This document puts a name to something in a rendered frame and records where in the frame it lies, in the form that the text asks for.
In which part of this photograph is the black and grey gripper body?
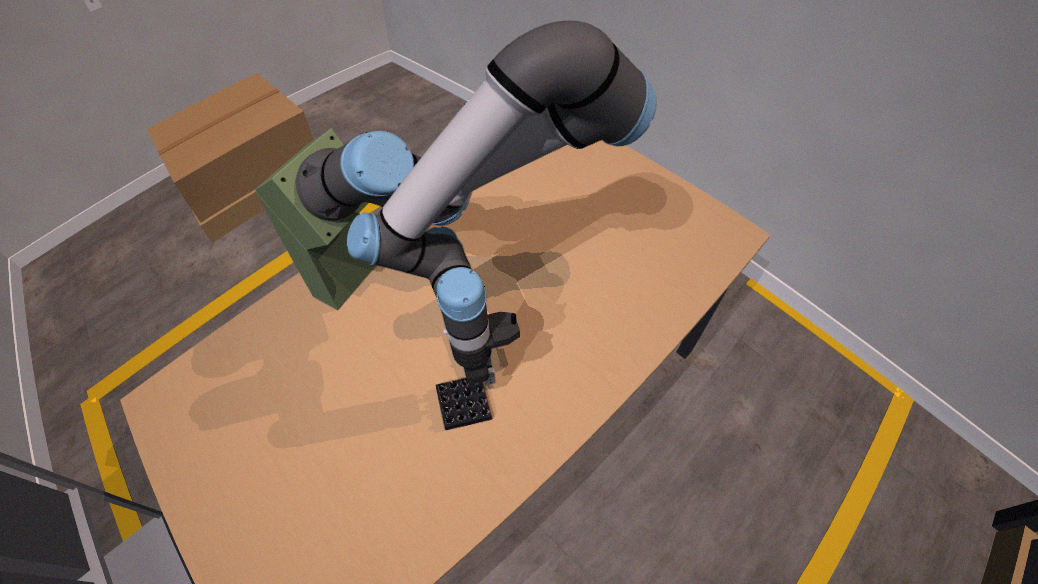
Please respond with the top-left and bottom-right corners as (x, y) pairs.
(443, 312), (520, 384)

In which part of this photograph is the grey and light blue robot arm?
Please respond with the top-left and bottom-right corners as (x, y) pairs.
(296, 20), (657, 340)

